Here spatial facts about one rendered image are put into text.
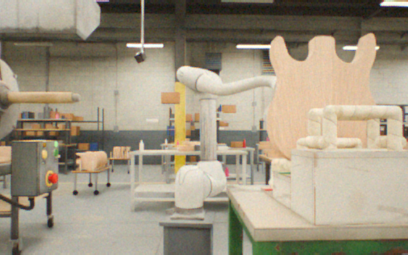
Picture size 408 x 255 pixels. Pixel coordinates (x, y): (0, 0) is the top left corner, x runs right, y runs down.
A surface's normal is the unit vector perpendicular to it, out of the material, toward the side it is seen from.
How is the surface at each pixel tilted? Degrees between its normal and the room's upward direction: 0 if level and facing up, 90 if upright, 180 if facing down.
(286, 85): 90
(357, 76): 90
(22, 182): 90
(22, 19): 90
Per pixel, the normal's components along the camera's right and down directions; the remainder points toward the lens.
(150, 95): 0.03, -0.02
